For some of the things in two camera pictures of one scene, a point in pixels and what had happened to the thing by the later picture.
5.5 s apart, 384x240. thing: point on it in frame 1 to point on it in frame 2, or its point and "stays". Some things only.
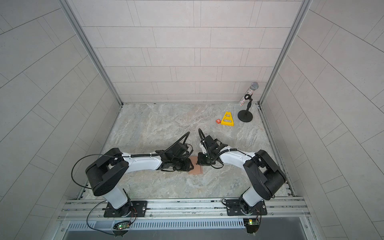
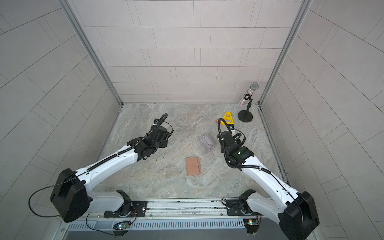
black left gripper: x=188 y=167 to x=165 y=141
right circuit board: x=252 y=224 stays
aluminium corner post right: x=305 y=5 stays
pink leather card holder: x=197 y=169 stays
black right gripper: x=200 y=161 to x=222 y=149
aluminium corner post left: x=67 y=6 stays
